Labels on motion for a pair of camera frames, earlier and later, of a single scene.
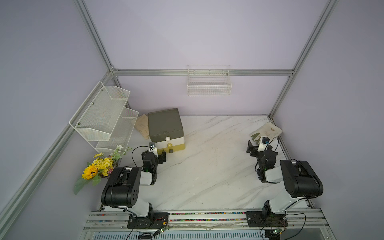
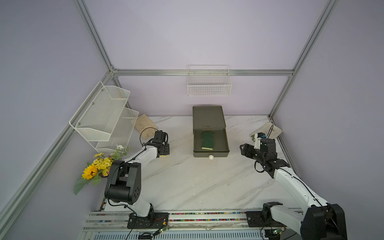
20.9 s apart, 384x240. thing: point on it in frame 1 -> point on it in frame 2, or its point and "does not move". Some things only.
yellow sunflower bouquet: [101, 166] does not move
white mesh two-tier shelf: [104, 121] does not move
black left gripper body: [155, 165] -> [166, 150]
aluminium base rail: [307, 224] does not move
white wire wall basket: [207, 80] does not move
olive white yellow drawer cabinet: [166, 130] -> [208, 121]
